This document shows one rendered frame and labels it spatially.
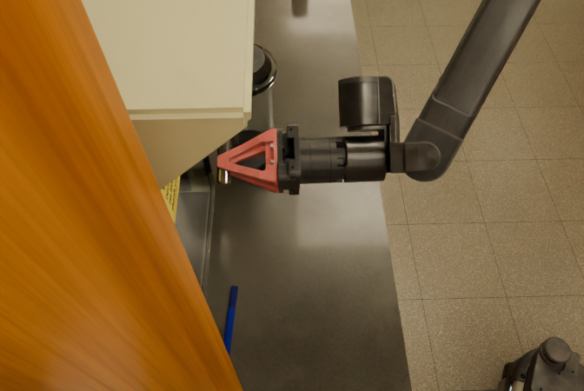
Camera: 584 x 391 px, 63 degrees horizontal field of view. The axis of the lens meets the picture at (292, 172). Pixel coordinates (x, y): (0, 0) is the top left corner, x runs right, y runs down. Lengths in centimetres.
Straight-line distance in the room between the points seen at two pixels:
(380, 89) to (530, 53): 226
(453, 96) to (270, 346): 43
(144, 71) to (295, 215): 63
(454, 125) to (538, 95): 205
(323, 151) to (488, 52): 21
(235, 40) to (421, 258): 170
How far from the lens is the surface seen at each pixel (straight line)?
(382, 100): 58
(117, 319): 18
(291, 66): 106
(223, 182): 58
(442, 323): 181
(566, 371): 159
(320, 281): 77
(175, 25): 24
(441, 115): 56
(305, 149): 56
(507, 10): 59
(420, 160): 54
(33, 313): 18
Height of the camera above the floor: 166
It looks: 55 degrees down
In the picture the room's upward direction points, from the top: straight up
